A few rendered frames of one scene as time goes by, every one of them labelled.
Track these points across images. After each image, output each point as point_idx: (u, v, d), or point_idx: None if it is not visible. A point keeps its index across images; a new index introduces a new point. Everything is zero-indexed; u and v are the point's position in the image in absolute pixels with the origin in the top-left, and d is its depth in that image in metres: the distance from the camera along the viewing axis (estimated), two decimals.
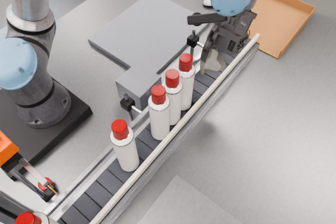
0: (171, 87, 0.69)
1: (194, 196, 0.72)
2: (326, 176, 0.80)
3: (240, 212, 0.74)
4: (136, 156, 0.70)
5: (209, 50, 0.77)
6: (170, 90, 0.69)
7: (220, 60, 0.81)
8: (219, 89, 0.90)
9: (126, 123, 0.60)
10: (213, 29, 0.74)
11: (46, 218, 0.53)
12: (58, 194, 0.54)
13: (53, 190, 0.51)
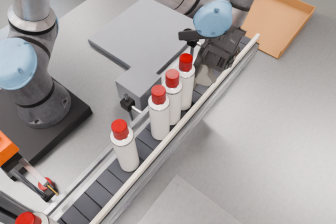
0: (171, 87, 0.69)
1: (194, 196, 0.72)
2: (326, 176, 0.80)
3: (240, 212, 0.74)
4: (136, 156, 0.70)
5: (200, 66, 0.78)
6: (170, 90, 0.69)
7: (211, 75, 0.82)
8: (219, 89, 0.90)
9: (126, 123, 0.60)
10: (203, 46, 0.75)
11: (46, 218, 0.53)
12: (58, 194, 0.54)
13: (53, 190, 0.51)
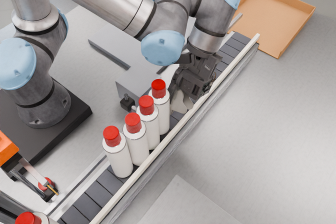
0: (146, 115, 0.65)
1: (194, 196, 0.72)
2: (326, 176, 0.80)
3: (240, 212, 0.74)
4: (129, 163, 0.69)
5: (174, 92, 0.73)
6: (145, 118, 0.65)
7: (188, 100, 0.77)
8: (219, 89, 0.90)
9: (118, 130, 0.59)
10: (177, 72, 0.70)
11: (46, 218, 0.53)
12: (58, 194, 0.54)
13: (53, 190, 0.51)
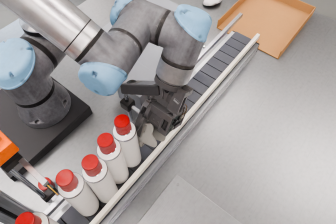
0: (106, 153, 0.59)
1: (194, 196, 0.72)
2: (326, 176, 0.80)
3: (240, 212, 0.74)
4: (89, 206, 0.64)
5: (143, 125, 0.68)
6: (105, 156, 0.60)
7: (159, 132, 0.72)
8: (219, 89, 0.90)
9: (72, 178, 0.53)
10: (144, 105, 0.65)
11: (46, 218, 0.53)
12: (58, 194, 0.54)
13: (53, 190, 0.51)
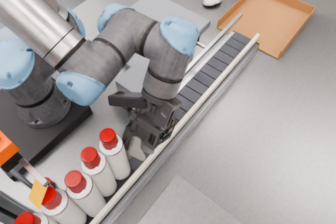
0: (89, 168, 0.58)
1: (194, 196, 0.72)
2: (326, 176, 0.80)
3: (240, 212, 0.74)
4: (73, 223, 0.62)
5: (131, 139, 0.66)
6: (88, 171, 0.58)
7: None
8: (219, 89, 0.90)
9: (54, 197, 0.51)
10: (131, 118, 0.63)
11: (45, 218, 0.53)
12: (39, 209, 0.51)
13: (43, 197, 0.50)
